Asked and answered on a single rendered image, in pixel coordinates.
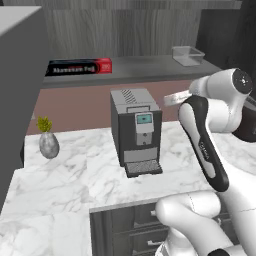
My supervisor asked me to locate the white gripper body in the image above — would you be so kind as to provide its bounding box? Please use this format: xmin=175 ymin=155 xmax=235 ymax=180
xmin=163 ymin=89 xmax=194 ymax=107

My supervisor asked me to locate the clear plastic tupperware container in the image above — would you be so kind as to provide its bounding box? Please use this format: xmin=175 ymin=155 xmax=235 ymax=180
xmin=171 ymin=45 xmax=206 ymax=67

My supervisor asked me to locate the grey cabinet shelf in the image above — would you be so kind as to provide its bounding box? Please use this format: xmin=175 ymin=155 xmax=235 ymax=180
xmin=41 ymin=54 xmax=224 ymax=90

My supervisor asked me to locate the dark cabinet door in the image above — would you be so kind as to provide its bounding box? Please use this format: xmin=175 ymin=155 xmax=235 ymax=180
xmin=195 ymin=0 xmax=256 ymax=144

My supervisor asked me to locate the black and red foil box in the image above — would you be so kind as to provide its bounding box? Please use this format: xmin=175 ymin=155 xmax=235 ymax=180
xmin=44 ymin=57 xmax=113 ymax=78

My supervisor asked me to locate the grey cabinet door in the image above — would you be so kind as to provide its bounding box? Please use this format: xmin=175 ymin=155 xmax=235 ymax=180
xmin=0 ymin=5 xmax=54 ymax=216

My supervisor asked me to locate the grey coffee machine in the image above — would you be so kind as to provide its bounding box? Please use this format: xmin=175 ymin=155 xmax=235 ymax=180
xmin=110 ymin=87 xmax=164 ymax=179

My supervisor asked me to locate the dark grey drawer front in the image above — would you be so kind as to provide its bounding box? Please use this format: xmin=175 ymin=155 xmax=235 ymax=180
xmin=129 ymin=225 xmax=172 ymax=256
xmin=133 ymin=202 xmax=162 ymax=229

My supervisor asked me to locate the grey vase with yellow plant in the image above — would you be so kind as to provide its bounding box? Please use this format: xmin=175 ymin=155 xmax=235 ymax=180
xmin=36 ymin=115 xmax=61 ymax=160

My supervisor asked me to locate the dark grey base cupboard door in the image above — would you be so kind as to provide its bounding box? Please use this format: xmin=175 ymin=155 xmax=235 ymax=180
xmin=89 ymin=208 xmax=136 ymax=256

